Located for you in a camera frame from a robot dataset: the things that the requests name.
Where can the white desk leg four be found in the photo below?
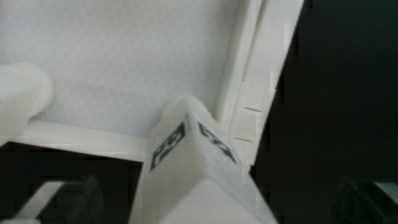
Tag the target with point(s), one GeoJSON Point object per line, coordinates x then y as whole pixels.
{"type": "Point", "coordinates": [24, 97]}

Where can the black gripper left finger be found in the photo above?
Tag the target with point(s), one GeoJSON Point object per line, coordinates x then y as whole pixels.
{"type": "Point", "coordinates": [65, 203]}

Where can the white L-shaped obstacle fence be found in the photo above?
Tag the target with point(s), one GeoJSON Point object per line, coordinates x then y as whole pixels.
{"type": "Point", "coordinates": [263, 68]}

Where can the white desk tabletop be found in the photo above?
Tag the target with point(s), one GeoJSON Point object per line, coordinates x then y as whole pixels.
{"type": "Point", "coordinates": [129, 51]}

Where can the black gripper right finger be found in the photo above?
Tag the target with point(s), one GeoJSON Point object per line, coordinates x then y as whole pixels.
{"type": "Point", "coordinates": [366, 203]}

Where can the white desk leg one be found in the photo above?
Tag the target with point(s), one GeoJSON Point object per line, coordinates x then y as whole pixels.
{"type": "Point", "coordinates": [195, 188]}

